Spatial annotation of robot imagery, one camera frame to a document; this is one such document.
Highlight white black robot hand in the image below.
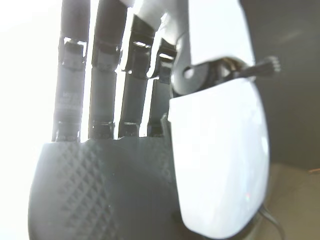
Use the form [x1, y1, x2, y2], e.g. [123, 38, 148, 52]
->
[27, 0, 281, 240]

